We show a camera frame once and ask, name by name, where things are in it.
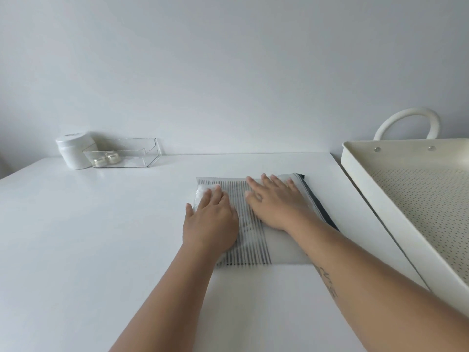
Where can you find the person's right middle finger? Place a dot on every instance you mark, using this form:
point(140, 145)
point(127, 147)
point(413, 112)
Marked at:
point(267, 181)

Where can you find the striped folded cloth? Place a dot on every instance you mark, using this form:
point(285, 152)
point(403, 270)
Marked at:
point(252, 249)

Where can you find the cream perforated metal tray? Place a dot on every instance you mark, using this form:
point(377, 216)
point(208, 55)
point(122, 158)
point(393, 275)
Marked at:
point(425, 194)

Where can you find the frosted zip storage bag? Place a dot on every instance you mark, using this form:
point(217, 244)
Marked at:
point(289, 249)

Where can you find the clear acrylic tray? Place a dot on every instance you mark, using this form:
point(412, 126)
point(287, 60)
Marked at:
point(139, 157)

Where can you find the person's right thumb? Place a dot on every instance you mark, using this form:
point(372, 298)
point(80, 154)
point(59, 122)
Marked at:
point(252, 196)

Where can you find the person's left hand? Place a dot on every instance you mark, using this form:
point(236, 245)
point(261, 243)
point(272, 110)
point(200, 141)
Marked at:
point(212, 227)

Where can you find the person's left forearm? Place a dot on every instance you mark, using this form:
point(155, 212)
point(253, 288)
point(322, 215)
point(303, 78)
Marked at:
point(172, 300)

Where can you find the person's right hand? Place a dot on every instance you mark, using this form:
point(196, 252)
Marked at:
point(278, 208)

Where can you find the person's right forearm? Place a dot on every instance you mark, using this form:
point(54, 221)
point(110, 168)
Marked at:
point(370, 289)

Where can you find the person's right little finger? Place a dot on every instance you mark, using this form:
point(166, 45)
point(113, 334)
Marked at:
point(292, 185)

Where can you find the white round jar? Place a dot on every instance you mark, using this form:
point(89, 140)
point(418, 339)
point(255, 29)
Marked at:
point(75, 152)

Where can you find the person's left little finger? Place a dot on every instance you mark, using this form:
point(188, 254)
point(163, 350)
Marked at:
point(189, 213)

